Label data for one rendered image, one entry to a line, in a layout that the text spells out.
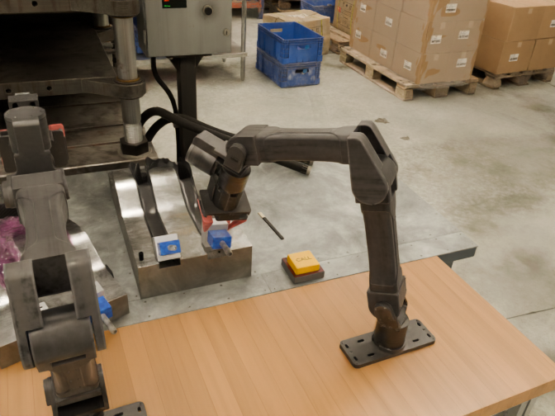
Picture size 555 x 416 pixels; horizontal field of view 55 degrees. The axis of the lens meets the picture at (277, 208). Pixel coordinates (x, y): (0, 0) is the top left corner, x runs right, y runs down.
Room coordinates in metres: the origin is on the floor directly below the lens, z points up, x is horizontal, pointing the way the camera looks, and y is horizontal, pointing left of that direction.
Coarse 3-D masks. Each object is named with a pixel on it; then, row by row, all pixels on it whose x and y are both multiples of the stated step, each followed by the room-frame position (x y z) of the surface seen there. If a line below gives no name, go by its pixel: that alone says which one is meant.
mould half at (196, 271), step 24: (144, 168) 1.39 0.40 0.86; (168, 168) 1.26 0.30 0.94; (192, 168) 1.27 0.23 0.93; (120, 192) 1.15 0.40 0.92; (168, 192) 1.18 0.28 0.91; (120, 216) 1.14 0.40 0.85; (168, 216) 1.11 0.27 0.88; (144, 240) 1.00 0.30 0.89; (192, 240) 1.00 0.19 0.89; (240, 240) 1.02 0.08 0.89; (144, 264) 0.91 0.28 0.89; (192, 264) 0.94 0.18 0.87; (216, 264) 0.96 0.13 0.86; (240, 264) 0.99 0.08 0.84; (144, 288) 0.90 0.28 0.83; (168, 288) 0.92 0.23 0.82; (192, 288) 0.94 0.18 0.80
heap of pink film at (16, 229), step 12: (12, 216) 1.05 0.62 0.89; (0, 228) 0.98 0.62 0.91; (12, 228) 0.99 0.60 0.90; (24, 228) 1.01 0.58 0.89; (0, 240) 0.93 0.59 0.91; (12, 240) 0.93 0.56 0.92; (72, 240) 0.96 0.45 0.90; (0, 252) 0.88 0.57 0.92; (12, 252) 0.89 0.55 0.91; (0, 264) 0.86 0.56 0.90; (0, 276) 0.84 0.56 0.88
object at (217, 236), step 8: (216, 224) 0.98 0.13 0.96; (224, 224) 0.99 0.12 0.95; (208, 232) 0.96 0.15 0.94; (216, 232) 0.96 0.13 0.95; (224, 232) 0.97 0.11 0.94; (208, 240) 0.96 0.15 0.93; (216, 240) 0.94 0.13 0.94; (224, 240) 0.94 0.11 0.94; (216, 248) 0.93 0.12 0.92; (224, 248) 0.91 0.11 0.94
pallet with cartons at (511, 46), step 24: (504, 0) 5.30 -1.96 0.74; (528, 0) 5.38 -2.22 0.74; (552, 0) 5.46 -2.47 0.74; (504, 24) 5.03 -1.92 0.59; (528, 24) 5.08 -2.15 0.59; (552, 24) 5.24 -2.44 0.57; (480, 48) 5.21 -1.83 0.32; (504, 48) 4.98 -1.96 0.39; (528, 48) 5.13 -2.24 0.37; (552, 48) 5.28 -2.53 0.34; (504, 72) 5.02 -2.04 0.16; (528, 72) 5.17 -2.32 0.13; (552, 72) 5.34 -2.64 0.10
